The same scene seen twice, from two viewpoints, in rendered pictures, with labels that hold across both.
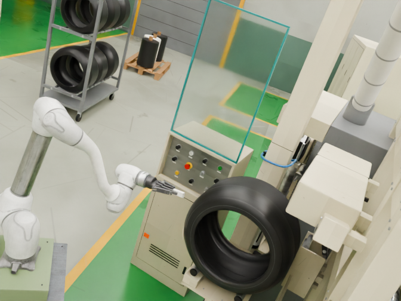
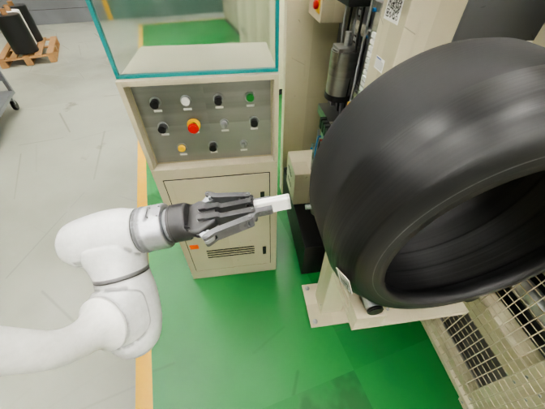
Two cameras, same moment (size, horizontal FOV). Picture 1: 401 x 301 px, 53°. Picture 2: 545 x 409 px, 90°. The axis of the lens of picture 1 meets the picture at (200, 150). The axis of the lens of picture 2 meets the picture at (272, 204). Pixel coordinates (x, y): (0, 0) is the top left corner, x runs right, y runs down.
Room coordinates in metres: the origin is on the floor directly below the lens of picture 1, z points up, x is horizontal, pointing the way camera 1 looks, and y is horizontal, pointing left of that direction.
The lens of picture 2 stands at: (1.58, 0.21, 1.62)
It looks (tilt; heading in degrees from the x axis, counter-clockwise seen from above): 45 degrees down; 333
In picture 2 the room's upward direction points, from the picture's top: straight up
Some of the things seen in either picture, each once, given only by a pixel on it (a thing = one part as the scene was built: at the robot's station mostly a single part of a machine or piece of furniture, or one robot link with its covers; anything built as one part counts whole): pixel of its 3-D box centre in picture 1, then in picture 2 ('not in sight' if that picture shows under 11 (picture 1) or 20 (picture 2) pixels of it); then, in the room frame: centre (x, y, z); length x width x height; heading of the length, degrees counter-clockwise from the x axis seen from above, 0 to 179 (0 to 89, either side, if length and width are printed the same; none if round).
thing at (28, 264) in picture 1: (19, 255); not in sight; (1.56, 0.72, 0.78); 0.22 x 0.18 x 0.06; 17
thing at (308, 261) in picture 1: (306, 264); not in sight; (1.94, -0.80, 1.05); 0.20 x 0.15 x 0.30; 161
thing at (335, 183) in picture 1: (332, 184); not in sight; (1.64, -0.61, 1.71); 0.61 x 0.25 x 0.15; 161
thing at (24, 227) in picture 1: (22, 232); not in sight; (1.59, 0.74, 0.92); 0.18 x 0.16 x 0.22; 45
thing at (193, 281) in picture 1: (203, 264); (349, 267); (1.91, -0.24, 0.84); 0.36 x 0.09 x 0.06; 161
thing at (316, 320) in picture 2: not in sight; (328, 302); (2.11, -0.43, 0.01); 0.27 x 0.27 x 0.02; 71
